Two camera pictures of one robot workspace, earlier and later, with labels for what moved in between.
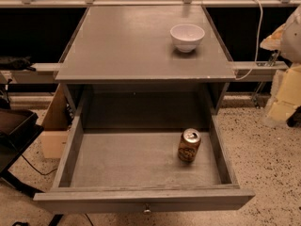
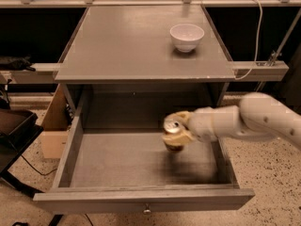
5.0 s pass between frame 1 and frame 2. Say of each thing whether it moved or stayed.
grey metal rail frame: stayed
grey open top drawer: stayed
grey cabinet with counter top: stayed
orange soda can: moved
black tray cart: stayed
